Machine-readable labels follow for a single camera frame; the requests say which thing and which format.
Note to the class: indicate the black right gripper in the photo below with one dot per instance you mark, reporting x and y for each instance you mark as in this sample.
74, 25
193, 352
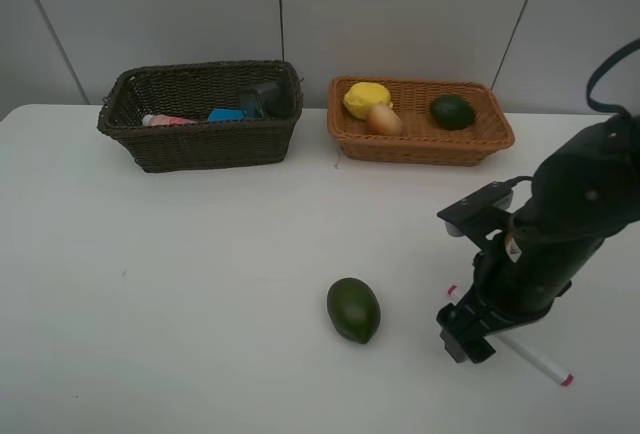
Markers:
467, 320

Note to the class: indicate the white pink-capped marker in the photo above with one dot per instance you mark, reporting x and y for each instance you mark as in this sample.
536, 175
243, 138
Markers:
536, 358

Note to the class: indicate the green lime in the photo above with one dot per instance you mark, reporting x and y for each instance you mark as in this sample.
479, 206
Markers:
354, 310

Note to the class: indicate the halved avocado with pit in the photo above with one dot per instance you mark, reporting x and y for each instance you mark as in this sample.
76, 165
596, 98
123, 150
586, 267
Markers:
452, 112

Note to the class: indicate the orange bread bun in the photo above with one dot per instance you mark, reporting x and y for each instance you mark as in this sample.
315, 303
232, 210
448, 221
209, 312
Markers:
382, 120

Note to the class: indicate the yellow lemon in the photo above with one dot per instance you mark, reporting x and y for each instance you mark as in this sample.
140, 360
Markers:
363, 95

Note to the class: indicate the dark grey pump bottle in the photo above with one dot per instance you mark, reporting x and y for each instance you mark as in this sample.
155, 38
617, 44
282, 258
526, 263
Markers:
272, 99

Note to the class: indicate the pink spray bottle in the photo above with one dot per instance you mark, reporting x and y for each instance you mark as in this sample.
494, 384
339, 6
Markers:
165, 120

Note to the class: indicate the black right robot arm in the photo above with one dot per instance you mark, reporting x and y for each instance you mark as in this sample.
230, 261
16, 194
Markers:
582, 194

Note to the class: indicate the orange wicker basket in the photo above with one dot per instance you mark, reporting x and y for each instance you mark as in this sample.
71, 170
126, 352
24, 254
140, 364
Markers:
422, 140

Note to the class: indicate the dark brown wicker basket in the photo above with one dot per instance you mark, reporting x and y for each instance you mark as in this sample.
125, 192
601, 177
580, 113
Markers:
191, 91

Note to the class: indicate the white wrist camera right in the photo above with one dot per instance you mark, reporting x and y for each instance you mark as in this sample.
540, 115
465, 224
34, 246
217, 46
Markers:
480, 212

